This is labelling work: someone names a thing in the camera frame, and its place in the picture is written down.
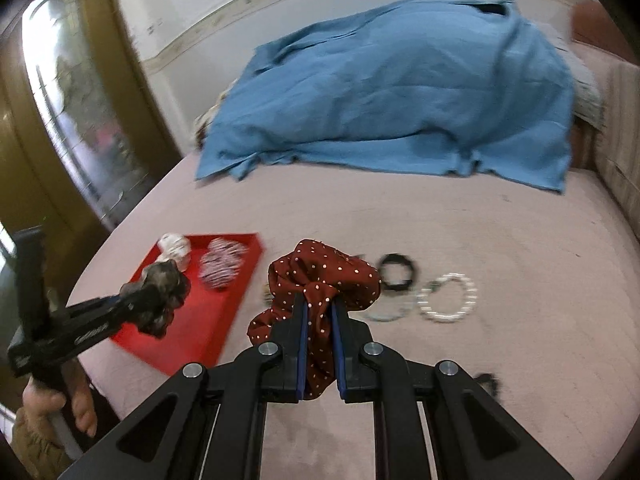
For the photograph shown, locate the dark patterned scrunchie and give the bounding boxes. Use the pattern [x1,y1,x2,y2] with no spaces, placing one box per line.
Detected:
[118,260,191,339]

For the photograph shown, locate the white pearl bracelet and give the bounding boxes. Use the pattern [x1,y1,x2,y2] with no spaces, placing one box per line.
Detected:
[415,272,478,323]

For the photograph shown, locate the clear green bead bracelet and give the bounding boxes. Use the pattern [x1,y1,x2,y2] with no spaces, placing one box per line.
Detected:
[363,294,418,323]

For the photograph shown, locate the red polka dot scrunchie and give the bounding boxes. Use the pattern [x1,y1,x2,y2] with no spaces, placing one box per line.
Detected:
[247,240,382,400]

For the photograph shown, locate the black scrunchie hair tie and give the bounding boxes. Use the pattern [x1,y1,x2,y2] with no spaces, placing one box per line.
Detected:
[375,252,420,293]

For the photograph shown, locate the person's left hand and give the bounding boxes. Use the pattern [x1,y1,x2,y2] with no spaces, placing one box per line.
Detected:
[23,359,98,446]

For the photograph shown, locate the red tray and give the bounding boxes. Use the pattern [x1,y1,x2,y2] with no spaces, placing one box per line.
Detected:
[111,233,262,375]

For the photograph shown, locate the black white striped scrunchie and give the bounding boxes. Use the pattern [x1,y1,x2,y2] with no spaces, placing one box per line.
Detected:
[198,237,247,289]

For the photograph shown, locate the pink quilted bedspread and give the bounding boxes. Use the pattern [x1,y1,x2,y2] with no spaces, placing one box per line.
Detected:
[67,152,640,480]

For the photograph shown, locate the wooden framed mirror door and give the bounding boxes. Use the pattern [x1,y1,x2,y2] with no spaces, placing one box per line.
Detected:
[0,0,181,241]

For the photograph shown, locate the striped beige pillow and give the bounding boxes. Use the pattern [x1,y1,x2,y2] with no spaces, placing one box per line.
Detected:
[573,42,639,233]

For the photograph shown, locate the grey white pillow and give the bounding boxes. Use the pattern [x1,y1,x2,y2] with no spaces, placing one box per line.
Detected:
[536,23,604,129]

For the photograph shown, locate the blue cloth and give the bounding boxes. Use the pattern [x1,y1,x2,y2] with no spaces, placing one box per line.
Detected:
[196,0,574,192]

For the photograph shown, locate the orange brown pillow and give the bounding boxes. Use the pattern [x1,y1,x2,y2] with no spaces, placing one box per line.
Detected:
[570,1,639,65]

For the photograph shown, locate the black beaded bracelet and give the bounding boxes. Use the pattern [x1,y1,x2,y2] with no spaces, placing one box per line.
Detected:
[472,372,504,401]

